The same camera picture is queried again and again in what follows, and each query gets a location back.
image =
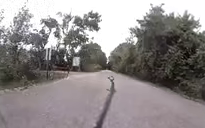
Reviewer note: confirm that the small grey object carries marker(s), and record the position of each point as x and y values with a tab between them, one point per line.
111	79

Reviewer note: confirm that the white sign board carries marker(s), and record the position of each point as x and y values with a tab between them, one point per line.
76	61

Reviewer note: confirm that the sign on pole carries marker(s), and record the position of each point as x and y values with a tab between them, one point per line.
48	55

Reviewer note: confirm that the grey asphalt road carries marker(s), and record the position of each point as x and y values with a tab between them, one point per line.
146	106

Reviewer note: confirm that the trees and bushes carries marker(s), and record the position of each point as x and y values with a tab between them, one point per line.
20	53
170	50

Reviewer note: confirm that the grass verge with stones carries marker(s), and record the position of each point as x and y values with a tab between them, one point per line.
13	87

